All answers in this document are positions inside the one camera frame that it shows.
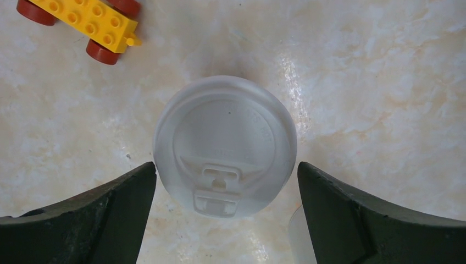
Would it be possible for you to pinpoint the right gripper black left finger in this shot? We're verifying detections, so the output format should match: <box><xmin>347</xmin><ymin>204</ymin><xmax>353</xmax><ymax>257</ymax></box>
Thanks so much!
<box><xmin>1</xmin><ymin>162</ymin><xmax>157</xmax><ymax>263</ymax></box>

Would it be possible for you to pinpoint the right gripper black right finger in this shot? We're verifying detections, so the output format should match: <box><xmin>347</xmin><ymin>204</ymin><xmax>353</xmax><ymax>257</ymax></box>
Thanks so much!
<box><xmin>297</xmin><ymin>162</ymin><xmax>465</xmax><ymax>263</ymax></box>

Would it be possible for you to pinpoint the white plastic cup lid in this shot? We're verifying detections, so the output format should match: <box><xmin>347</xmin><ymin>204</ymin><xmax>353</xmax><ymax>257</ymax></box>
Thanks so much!
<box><xmin>153</xmin><ymin>76</ymin><xmax>297</xmax><ymax>218</ymax></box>

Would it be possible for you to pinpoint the yellow toy brick car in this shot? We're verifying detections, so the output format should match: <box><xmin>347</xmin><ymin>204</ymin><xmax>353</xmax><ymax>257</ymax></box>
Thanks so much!
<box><xmin>16</xmin><ymin>0</ymin><xmax>142</xmax><ymax>65</ymax></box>

